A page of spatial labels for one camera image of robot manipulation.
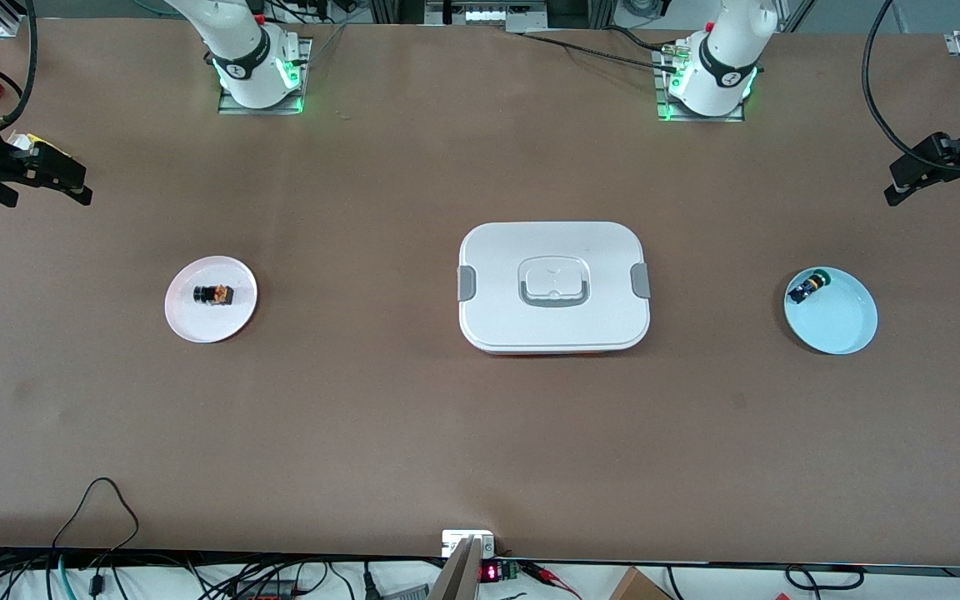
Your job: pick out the orange push button switch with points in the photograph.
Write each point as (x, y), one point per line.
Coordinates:
(213, 294)

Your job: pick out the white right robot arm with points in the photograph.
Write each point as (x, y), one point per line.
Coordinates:
(247, 58)

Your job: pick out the yellow white carton box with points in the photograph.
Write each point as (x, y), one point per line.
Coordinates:
(30, 140)

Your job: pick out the white lunch box grey latches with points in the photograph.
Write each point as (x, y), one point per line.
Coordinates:
(497, 308)

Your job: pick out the brown cardboard box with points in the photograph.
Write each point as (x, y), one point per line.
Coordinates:
(638, 586)

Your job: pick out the small white box device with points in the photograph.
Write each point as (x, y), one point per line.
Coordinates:
(457, 539)

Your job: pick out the light blue round plate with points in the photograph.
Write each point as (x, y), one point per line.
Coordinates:
(838, 321)

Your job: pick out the pink round plate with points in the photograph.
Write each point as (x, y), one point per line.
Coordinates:
(213, 321)

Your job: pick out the white power strip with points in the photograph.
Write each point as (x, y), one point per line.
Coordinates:
(488, 12)

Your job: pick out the red black test leads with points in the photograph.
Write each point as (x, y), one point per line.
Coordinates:
(551, 577)

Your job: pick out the aluminium bar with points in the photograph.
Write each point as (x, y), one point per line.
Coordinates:
(457, 575)

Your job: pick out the red digit display module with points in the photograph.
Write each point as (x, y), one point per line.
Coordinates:
(490, 572)

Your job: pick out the green push button switch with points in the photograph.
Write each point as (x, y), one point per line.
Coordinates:
(805, 289)

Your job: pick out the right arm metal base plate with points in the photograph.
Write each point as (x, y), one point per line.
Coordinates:
(305, 79)

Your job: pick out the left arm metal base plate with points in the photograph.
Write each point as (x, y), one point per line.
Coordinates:
(663, 92)

